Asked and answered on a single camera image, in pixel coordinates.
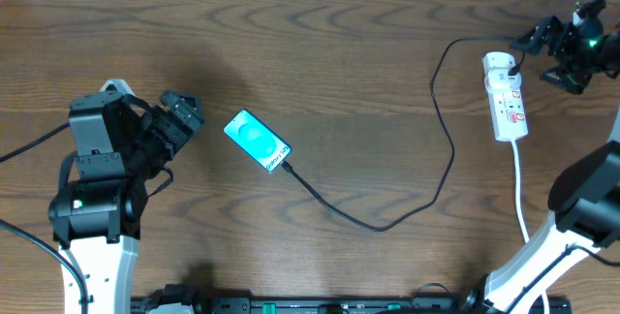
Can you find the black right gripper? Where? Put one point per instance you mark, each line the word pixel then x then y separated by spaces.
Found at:
pixel 546 30

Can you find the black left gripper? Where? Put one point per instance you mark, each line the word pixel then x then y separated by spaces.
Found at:
pixel 170 120

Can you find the Galaxy S25 smartphone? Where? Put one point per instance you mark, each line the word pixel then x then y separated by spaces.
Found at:
pixel 257 140

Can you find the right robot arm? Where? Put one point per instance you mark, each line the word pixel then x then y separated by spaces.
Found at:
pixel 583 202

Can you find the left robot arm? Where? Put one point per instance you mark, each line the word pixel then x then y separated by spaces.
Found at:
pixel 122 142

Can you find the white charger plug adapter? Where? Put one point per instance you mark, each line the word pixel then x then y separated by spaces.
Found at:
pixel 500 61

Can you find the white power strip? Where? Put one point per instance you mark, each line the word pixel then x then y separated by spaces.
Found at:
pixel 506 105

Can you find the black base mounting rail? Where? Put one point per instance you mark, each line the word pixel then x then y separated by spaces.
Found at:
pixel 180 298

